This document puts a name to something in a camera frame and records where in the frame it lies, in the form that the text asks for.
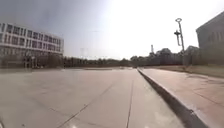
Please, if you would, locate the grey paved plaza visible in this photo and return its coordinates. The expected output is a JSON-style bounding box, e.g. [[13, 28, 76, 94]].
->
[[0, 67, 186, 128]]

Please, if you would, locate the row of trees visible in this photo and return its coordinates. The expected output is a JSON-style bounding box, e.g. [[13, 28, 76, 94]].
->
[[63, 45, 201, 68]]

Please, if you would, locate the tall lamp pole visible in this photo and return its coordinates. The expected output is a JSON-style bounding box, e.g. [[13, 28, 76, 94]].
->
[[175, 17, 187, 67]]

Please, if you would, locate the white building with window rows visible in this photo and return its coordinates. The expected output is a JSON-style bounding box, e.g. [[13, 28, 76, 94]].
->
[[0, 22, 65, 69]]

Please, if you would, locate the grey building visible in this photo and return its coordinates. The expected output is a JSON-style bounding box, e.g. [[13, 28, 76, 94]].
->
[[195, 10, 224, 66]]

